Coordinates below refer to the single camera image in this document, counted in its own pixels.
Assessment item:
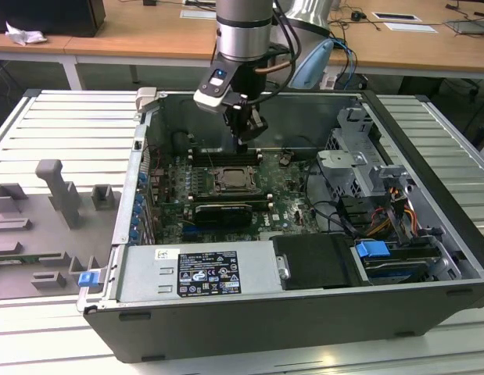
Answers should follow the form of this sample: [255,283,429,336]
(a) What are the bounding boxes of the CPU with silver top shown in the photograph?
[224,171,255,191]

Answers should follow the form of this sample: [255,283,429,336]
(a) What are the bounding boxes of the metal socket cover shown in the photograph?
[213,165,264,195]

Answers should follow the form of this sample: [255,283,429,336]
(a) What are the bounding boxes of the black RAM slot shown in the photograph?
[188,155,264,162]
[188,152,264,158]
[189,159,264,166]
[188,148,264,155]

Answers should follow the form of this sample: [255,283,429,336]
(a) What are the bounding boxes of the pale blue teach pendant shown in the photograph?
[287,37,335,89]

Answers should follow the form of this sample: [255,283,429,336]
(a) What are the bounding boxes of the wooden desk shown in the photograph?
[64,0,484,79]
[0,0,121,91]

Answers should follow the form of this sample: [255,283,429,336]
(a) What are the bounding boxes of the grey case latch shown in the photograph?
[134,86,167,115]

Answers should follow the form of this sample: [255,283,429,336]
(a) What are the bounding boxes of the green RAM stick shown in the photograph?
[192,192,274,209]

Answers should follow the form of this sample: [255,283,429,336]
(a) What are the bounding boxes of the grey metal drive cage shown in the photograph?
[314,105,414,205]

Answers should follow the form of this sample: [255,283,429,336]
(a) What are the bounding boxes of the green motherboard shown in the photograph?
[151,150,332,244]

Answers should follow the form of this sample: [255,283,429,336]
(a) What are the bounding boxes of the Quadro graphics card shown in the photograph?
[193,202,253,228]

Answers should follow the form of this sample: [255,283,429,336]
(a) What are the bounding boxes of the white paper sheet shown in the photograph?
[383,22,441,34]

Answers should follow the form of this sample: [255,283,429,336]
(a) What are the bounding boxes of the black plastic shroud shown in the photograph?
[271,234,370,292]

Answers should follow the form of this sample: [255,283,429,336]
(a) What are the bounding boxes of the hard disk in blue carrier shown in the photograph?
[353,241,442,285]

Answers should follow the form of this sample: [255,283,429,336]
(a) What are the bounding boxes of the black computer box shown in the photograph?
[0,0,106,38]

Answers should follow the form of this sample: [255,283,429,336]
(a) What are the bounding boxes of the grey power supply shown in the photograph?
[117,238,286,305]

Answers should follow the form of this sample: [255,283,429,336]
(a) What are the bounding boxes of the flat transparent tray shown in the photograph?
[443,16,484,39]

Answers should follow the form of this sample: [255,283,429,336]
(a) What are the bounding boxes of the crumpled white paper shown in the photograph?
[5,21,47,47]

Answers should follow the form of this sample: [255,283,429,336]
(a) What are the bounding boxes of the black open PC case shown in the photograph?
[77,87,484,363]

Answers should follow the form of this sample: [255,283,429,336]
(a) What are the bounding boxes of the blue plastic latch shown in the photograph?
[77,272,99,289]

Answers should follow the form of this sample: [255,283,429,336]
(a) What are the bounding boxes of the grey parts rack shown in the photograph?
[0,158,124,302]

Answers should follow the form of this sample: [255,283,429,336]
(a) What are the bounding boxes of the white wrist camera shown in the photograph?
[193,66,246,115]

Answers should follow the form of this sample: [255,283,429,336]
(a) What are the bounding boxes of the white desk cable port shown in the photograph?
[372,11,418,22]
[180,9,218,20]

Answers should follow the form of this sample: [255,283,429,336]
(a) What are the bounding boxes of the black cable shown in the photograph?
[303,160,360,240]

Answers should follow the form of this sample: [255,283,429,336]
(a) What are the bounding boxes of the orange yellow wire bundle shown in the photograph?
[366,186,419,238]

